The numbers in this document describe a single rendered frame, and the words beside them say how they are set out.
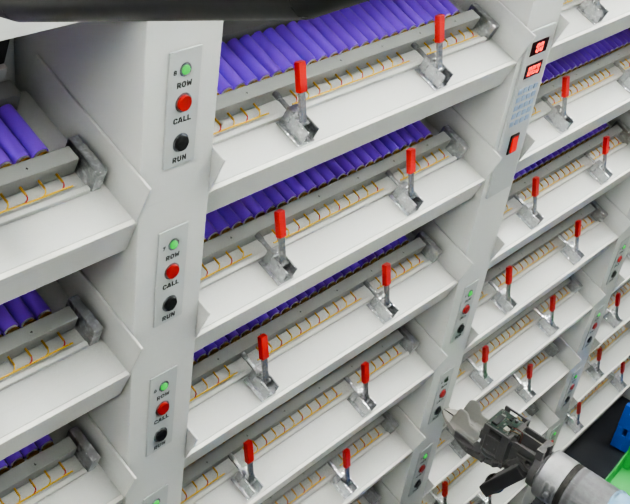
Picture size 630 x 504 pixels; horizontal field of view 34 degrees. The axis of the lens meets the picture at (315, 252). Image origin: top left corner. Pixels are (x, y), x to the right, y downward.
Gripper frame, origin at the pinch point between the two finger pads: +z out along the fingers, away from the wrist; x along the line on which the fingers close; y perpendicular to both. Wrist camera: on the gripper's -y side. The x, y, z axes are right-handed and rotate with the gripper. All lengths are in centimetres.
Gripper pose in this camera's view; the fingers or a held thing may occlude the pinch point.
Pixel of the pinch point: (448, 416)
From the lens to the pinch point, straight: 191.7
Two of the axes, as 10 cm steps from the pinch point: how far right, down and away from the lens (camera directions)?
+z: -7.4, -4.6, 4.9
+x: -6.6, 3.5, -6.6
